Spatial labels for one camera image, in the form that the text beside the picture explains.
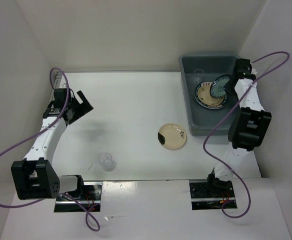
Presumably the beige dish with flowers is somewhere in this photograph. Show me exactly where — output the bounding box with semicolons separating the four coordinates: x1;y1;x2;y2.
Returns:
197;82;224;106

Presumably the clear plastic cup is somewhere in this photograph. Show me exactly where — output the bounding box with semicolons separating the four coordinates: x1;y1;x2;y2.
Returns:
193;68;205;84
99;152;115;172

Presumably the blue floral green dish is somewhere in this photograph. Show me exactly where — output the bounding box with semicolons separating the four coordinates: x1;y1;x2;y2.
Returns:
209;74;231;99

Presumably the beige dish with dark spot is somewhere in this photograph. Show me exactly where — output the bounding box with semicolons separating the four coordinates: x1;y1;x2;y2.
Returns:
157;123;187;150

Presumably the grey plastic bin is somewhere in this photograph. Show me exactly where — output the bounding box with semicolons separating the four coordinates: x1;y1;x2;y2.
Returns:
179;53;244;137

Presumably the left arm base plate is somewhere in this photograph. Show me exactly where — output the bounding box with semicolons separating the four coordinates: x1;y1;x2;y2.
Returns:
54;181;103;213

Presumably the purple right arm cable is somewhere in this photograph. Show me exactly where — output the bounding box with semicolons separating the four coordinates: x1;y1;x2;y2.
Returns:
203;51;290;218

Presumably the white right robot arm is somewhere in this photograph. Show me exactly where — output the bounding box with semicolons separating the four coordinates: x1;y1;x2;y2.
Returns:
205;58;271;197

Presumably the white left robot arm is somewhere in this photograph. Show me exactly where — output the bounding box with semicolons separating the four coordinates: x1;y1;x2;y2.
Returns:
11;88;93;200

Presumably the clear plastic cup in bin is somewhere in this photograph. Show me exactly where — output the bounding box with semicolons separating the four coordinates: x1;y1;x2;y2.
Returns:
193;68;205;84

